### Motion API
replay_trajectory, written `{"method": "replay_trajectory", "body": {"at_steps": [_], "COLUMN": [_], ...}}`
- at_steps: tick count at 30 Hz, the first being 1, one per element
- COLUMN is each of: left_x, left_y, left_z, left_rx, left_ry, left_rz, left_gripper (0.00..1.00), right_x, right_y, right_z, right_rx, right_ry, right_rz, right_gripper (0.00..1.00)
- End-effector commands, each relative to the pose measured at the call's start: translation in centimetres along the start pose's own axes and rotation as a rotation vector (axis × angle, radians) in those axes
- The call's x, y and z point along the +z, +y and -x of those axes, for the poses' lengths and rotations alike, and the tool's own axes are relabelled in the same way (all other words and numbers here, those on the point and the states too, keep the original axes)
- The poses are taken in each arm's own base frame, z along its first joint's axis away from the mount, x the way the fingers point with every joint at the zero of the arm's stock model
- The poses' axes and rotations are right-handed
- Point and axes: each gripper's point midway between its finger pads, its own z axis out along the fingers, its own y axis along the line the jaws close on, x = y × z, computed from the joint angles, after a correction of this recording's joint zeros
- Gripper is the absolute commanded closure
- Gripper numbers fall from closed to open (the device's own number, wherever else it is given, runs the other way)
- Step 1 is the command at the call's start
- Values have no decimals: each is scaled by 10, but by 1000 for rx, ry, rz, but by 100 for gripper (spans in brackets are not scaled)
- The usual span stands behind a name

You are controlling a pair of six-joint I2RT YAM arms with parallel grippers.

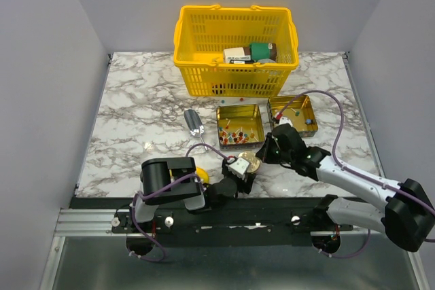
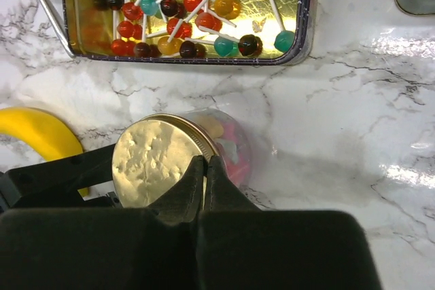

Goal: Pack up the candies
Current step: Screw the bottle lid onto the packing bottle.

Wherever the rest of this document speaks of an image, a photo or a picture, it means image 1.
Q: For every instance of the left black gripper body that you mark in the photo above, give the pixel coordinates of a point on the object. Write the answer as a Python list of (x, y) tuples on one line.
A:
[(239, 183)]

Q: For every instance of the yellow banana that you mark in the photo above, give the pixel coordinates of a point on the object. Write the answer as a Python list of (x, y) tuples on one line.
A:
[(203, 175)]

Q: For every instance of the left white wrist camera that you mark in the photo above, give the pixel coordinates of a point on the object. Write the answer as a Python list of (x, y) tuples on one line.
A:
[(238, 166)]

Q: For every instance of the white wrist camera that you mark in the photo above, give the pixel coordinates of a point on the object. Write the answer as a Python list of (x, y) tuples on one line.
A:
[(238, 166), (280, 120)]

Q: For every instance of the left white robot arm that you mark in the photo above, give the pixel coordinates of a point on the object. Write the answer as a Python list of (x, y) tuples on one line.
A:
[(168, 180)]

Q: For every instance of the shiny metal scoop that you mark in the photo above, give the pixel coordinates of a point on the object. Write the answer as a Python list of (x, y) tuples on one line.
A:
[(194, 124)]

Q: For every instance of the green and brown bottle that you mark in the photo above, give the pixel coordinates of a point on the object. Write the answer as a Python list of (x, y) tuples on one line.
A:
[(262, 51)]

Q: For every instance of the white and black box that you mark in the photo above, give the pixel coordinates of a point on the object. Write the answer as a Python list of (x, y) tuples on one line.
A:
[(237, 54)]

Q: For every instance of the yellow plastic shopping basket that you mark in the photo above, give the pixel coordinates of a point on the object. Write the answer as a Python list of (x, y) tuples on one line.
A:
[(203, 32)]

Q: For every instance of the candy tin box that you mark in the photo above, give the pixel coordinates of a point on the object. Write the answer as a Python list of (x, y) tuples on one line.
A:
[(239, 127)]

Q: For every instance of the gold jar lid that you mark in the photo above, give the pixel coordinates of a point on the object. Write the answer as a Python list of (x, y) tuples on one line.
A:
[(254, 162)]

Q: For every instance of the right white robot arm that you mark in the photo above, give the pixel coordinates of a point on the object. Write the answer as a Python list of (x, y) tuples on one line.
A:
[(400, 210)]

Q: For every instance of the gold tin lid half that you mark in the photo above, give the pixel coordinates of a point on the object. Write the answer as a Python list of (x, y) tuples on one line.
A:
[(298, 111)]

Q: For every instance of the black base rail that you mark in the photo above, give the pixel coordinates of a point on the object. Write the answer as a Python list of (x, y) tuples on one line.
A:
[(245, 222)]

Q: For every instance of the aluminium frame rail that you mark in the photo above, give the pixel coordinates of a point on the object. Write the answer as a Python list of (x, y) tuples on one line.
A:
[(90, 222)]

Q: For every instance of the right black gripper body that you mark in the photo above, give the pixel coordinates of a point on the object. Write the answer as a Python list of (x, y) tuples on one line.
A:
[(285, 157)]

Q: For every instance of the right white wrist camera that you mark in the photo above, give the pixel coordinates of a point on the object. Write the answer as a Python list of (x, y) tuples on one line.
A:
[(280, 120)]

